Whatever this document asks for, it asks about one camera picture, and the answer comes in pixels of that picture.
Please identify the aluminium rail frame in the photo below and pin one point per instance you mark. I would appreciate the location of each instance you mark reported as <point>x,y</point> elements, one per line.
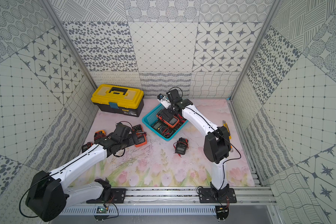
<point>190,196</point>

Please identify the small black multimeter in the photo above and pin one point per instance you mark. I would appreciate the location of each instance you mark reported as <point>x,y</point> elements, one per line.
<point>181,146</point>

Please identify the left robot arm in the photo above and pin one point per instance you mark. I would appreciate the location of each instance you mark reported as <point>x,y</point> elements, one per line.
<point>50,192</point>

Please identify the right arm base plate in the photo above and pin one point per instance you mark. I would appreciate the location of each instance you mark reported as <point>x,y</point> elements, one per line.
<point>206,195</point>

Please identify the black red multimeter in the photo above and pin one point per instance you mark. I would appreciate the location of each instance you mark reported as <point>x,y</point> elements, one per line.
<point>86,146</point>

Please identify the small yellow multimeter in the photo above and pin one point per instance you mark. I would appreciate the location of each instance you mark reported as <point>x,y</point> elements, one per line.
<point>99,134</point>

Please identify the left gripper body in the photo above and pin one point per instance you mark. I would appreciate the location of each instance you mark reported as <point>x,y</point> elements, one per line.
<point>133,135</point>

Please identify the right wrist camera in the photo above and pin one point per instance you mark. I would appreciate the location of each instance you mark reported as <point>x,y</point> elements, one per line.
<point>164,101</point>

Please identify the yellow utility knife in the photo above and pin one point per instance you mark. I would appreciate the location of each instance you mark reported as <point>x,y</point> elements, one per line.
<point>226,126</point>

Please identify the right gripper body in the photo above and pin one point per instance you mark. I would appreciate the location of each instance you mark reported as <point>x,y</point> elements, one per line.
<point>170,112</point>

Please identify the teal plastic basket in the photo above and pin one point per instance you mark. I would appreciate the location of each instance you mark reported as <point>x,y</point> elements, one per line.
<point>150,119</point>

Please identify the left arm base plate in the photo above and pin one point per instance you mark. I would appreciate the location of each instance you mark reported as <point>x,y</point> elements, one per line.
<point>115,195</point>

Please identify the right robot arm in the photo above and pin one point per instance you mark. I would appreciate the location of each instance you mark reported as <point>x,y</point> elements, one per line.
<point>216,139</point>

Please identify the white cable duct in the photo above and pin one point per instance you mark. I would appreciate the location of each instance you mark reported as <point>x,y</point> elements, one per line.
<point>122,210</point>

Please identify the orange multimeter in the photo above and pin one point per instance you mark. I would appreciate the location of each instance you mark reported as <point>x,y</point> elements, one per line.
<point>141,135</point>
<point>168,119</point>

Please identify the yellow black toolbox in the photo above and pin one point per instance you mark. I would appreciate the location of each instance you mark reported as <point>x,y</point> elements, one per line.
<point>118,99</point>

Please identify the dark green multimeter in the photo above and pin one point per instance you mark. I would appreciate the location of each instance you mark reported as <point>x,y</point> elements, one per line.
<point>163,130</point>

